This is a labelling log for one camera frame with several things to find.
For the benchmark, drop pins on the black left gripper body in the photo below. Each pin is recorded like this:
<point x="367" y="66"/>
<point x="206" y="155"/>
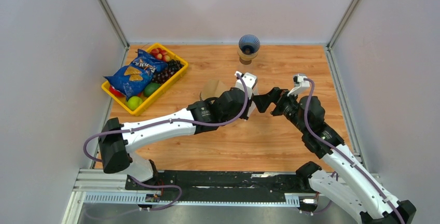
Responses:
<point x="224" y="119"/>

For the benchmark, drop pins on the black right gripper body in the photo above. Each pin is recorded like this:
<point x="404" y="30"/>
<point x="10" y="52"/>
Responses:
<point x="289" y="107"/>

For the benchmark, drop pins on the brown paper coffee filter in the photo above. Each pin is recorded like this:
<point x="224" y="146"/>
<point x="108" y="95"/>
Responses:
<point x="214" y="88"/>

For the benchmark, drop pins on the white paper coffee filter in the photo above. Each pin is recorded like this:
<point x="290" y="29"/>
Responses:
<point x="250" y="106"/>

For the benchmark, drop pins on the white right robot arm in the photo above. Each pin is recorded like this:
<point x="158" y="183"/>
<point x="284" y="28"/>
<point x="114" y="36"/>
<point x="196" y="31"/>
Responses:
<point x="361" y="196"/>

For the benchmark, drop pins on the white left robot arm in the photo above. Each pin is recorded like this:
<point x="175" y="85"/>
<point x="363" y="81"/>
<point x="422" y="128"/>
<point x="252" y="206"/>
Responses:
<point x="121" y="140"/>

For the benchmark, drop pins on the clear glass carafe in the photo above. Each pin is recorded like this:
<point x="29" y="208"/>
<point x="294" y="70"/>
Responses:
<point x="245" y="62"/>

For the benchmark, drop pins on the dark grapes bunch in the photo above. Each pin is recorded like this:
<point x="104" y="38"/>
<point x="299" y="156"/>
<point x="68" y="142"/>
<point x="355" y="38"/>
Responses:
<point x="173" y="67"/>

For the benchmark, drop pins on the green lime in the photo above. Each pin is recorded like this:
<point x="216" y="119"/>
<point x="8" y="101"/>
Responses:
<point x="151" y="88"/>

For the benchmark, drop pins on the red apples bunch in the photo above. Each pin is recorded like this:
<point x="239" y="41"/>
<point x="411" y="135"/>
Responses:
<point x="160" y="54"/>

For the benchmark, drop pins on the green apple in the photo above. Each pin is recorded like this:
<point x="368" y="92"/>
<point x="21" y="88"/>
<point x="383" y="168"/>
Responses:
<point x="134" y="102"/>

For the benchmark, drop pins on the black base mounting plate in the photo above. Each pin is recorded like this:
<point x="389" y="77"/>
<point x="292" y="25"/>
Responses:
<point x="223" y="187"/>

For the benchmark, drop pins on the blue chips bag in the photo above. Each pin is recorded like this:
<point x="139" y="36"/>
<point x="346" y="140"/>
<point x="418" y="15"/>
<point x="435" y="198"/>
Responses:
<point x="132" y="79"/>

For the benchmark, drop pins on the red fruit under bag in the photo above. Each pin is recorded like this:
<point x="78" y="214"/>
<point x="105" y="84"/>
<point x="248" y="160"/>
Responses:
<point x="115" y="92"/>

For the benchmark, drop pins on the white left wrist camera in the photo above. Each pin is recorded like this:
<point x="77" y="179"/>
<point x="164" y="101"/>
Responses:
<point x="248" y="81"/>

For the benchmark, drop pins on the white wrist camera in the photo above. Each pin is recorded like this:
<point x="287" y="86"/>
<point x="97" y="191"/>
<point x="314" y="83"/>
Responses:
<point x="248" y="81"/>
<point x="301" y="83"/>

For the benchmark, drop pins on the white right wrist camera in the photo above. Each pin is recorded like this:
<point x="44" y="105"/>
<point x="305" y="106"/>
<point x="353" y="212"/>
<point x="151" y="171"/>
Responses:
<point x="301" y="83"/>

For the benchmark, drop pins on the aluminium frame rail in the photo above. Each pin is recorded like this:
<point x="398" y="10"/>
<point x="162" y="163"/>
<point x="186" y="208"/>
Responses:
<point x="96" y="187"/>

